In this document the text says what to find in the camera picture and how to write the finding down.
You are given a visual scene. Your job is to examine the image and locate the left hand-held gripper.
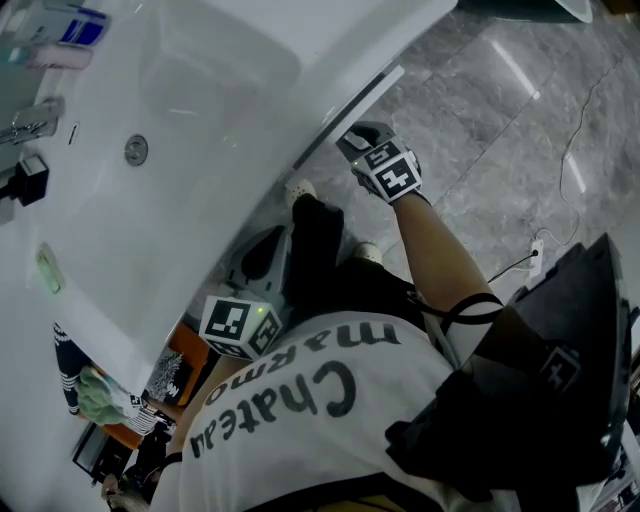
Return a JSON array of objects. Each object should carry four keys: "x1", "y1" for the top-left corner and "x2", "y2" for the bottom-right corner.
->
[{"x1": 198, "y1": 224, "x2": 294, "y2": 361}]

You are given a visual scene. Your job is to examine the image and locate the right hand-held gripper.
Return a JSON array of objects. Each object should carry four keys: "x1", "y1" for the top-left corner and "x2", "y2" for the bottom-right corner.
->
[{"x1": 334, "y1": 119, "x2": 424, "y2": 204}]

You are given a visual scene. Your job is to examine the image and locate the white vanity drawer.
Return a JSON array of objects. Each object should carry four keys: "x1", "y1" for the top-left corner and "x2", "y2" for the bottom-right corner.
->
[{"x1": 292, "y1": 64, "x2": 405, "y2": 169}]

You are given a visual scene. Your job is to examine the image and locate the person's right forearm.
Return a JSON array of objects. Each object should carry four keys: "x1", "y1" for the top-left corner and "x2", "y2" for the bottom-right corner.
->
[{"x1": 392, "y1": 192, "x2": 494, "y2": 326}]

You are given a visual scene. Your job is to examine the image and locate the person's black trousers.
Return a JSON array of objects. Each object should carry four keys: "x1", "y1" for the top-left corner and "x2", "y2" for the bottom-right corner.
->
[{"x1": 287, "y1": 192, "x2": 426, "y2": 331}]

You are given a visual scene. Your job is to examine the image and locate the person's white shoe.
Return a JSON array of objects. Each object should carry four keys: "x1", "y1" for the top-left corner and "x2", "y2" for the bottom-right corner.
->
[
  {"x1": 284, "y1": 178, "x2": 318, "y2": 209},
  {"x1": 352, "y1": 242, "x2": 384, "y2": 266}
]

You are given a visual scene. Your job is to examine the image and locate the orange stool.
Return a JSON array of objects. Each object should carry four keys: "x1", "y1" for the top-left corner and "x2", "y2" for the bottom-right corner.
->
[{"x1": 74, "y1": 322, "x2": 211, "y2": 451}]

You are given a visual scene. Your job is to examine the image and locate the black grey patterned pouch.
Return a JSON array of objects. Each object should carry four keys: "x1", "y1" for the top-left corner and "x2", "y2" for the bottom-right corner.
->
[{"x1": 147, "y1": 349, "x2": 186, "y2": 404}]

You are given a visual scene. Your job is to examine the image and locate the person's white printed shirt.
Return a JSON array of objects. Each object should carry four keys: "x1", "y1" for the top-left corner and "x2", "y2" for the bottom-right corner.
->
[{"x1": 149, "y1": 309, "x2": 501, "y2": 512}]

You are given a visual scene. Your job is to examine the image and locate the white power strip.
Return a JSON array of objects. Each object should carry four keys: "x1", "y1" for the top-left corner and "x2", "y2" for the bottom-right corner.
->
[{"x1": 528, "y1": 238, "x2": 545, "y2": 279}]

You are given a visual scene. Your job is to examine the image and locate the chrome sink drain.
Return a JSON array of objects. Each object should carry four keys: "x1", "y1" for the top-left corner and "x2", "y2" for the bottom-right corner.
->
[{"x1": 123, "y1": 133, "x2": 149, "y2": 167}]

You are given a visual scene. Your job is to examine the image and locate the green cloth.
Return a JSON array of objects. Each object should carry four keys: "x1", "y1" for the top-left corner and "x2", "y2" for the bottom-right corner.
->
[{"x1": 77, "y1": 364, "x2": 134, "y2": 426}]

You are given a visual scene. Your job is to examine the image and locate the green soap bar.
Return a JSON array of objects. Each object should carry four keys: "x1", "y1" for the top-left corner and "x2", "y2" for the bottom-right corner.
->
[{"x1": 35, "y1": 242, "x2": 66, "y2": 295}]

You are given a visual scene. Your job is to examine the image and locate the dark bathtub white inside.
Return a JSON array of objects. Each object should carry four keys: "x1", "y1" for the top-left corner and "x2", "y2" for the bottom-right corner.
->
[{"x1": 457, "y1": 0, "x2": 594, "y2": 24}]

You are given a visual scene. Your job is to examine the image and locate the black soap dispenser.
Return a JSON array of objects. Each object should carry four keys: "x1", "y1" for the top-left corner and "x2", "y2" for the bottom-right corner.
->
[{"x1": 0, "y1": 153, "x2": 50, "y2": 207}]

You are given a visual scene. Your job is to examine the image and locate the black bag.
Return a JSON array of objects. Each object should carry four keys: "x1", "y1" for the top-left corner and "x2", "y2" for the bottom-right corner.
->
[{"x1": 384, "y1": 232, "x2": 640, "y2": 504}]

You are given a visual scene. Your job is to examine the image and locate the chrome faucet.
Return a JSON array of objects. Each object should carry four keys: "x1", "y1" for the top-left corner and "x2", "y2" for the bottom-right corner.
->
[{"x1": 0, "y1": 97, "x2": 66, "y2": 146}]

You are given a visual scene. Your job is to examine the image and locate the clear spray bottle blue label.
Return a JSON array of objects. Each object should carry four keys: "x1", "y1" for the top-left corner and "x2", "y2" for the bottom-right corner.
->
[{"x1": 29, "y1": 4, "x2": 109, "y2": 49}]

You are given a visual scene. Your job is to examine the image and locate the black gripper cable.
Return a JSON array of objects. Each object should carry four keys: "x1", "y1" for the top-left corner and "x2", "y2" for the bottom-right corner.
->
[{"x1": 407, "y1": 289, "x2": 504, "y2": 331}]

